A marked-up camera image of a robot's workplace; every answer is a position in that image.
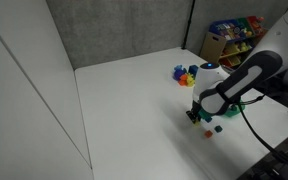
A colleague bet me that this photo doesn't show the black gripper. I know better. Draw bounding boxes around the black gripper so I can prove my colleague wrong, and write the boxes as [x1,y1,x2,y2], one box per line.
[185,99,204,126]

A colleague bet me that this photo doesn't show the green plastic bowl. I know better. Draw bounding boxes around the green plastic bowl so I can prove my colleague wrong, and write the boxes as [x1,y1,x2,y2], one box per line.
[222,99,247,118]

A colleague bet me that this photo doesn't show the yellow toy pieces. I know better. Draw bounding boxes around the yellow toy pieces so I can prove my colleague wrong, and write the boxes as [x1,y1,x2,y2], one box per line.
[185,73,196,88]

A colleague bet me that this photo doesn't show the orange toy piece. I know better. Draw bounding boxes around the orange toy piece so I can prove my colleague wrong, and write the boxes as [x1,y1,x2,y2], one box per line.
[178,73,189,87]

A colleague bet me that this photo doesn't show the purple round toy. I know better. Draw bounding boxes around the purple round toy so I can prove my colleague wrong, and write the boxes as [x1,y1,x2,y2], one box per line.
[172,67,187,82]

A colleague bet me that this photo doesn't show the blue open cube toy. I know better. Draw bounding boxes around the blue open cube toy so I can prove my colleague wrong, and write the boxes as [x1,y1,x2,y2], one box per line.
[188,64,200,76]

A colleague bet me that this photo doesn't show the brown cardboard box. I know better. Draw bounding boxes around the brown cardboard box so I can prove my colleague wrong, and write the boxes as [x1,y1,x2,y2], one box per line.
[199,31,227,64]

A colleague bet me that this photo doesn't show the black stand pole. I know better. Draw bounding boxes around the black stand pole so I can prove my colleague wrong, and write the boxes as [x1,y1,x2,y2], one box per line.
[181,0,197,51]

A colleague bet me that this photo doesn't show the colourful toy bin shelf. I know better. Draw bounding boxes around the colourful toy bin shelf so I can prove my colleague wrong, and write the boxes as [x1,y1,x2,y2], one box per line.
[208,15,269,69]

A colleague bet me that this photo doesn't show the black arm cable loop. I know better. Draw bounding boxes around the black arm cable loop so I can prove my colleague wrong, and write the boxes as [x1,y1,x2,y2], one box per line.
[236,94,288,171]

